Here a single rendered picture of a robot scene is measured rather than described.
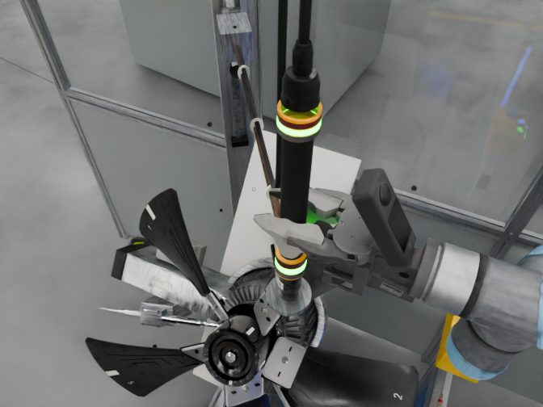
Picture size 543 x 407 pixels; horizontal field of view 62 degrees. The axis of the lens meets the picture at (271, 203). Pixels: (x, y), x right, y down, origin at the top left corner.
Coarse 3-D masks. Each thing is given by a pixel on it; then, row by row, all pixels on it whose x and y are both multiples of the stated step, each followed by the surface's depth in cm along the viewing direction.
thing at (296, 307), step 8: (272, 248) 68; (272, 256) 67; (272, 280) 72; (304, 280) 72; (272, 288) 71; (304, 288) 71; (272, 296) 70; (304, 296) 70; (272, 304) 69; (280, 304) 69; (288, 304) 69; (296, 304) 69; (304, 304) 69; (280, 312) 68; (288, 312) 68; (296, 312) 68
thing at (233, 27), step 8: (224, 8) 104; (232, 8) 104; (240, 8) 104; (224, 16) 103; (232, 16) 103; (240, 16) 103; (224, 24) 101; (232, 24) 101; (240, 24) 101; (248, 24) 101; (224, 32) 98; (232, 32) 98; (240, 32) 98; (248, 32) 99; (224, 40) 99; (232, 40) 99; (240, 40) 100; (248, 40) 100; (224, 48) 101; (232, 48) 101; (248, 48) 102; (224, 56) 102; (232, 56) 102; (248, 56) 103
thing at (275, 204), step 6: (234, 48) 100; (246, 96) 89; (258, 144) 80; (264, 168) 76; (264, 174) 75; (270, 198) 72; (276, 198) 72; (276, 204) 71; (276, 210) 70; (276, 216) 69
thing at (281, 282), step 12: (300, 48) 38; (312, 48) 38; (300, 60) 39; (312, 60) 39; (288, 72) 40; (300, 72) 39; (312, 72) 40; (288, 84) 40; (300, 84) 40; (312, 84) 40; (288, 96) 41; (300, 96) 40; (312, 96) 41; (288, 108) 42; (300, 108) 41; (312, 108) 42; (288, 288) 66; (288, 300) 69
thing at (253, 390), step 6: (258, 378) 97; (246, 384) 96; (252, 384) 96; (228, 390) 93; (234, 390) 94; (240, 390) 95; (252, 390) 96; (258, 390) 97; (228, 396) 94; (234, 396) 94; (240, 396) 95; (246, 396) 96; (252, 396) 97; (258, 396) 97; (228, 402) 94; (234, 402) 94; (240, 402) 95
